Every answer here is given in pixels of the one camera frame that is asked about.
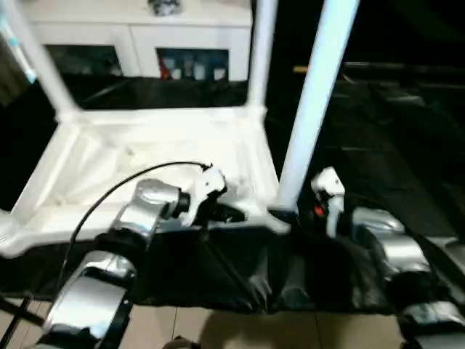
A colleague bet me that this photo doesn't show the grey metal clutter object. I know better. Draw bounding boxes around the grey metal clutter object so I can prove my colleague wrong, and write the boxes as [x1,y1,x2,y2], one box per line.
[149,0,182,17]

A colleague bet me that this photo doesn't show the white plastic table top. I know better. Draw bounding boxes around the white plastic table top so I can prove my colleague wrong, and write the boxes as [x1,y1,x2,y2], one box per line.
[0,105,291,259]

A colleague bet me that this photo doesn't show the blue object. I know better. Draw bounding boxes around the blue object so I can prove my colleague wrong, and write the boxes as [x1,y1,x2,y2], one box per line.
[0,7,37,84]

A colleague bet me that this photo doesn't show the white plastic table leg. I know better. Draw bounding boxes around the white plastic table leg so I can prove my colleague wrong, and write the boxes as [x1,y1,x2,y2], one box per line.
[0,0,81,123]
[246,0,278,121]
[275,0,361,215]
[0,211,17,244]

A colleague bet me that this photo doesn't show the glossy black mat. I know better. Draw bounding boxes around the glossy black mat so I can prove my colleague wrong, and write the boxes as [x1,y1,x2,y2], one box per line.
[0,69,465,315]

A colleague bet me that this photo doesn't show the black left robot foot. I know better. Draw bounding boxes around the black left robot foot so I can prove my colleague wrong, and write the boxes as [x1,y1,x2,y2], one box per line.
[161,338,198,349]

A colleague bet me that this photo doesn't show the long black bar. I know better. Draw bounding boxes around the long black bar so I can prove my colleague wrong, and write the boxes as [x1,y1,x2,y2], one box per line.
[341,62,465,79]

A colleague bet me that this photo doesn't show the white cabinet with glass doors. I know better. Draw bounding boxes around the white cabinet with glass doors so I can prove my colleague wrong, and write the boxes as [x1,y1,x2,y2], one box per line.
[22,0,254,81]

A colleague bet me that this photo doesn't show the black stand leg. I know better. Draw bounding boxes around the black stand leg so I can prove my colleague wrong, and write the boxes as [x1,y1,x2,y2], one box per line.
[0,294,33,348]

